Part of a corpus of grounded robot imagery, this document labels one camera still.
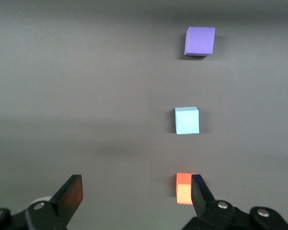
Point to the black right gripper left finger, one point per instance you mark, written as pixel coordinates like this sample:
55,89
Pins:
67,198

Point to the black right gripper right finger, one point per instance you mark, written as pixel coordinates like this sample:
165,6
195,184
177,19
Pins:
201,196

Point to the light blue foam block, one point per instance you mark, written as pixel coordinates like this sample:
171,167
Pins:
187,120

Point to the orange foam block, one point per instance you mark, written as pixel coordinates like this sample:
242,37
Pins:
183,189

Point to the purple foam block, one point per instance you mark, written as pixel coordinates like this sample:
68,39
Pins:
199,41

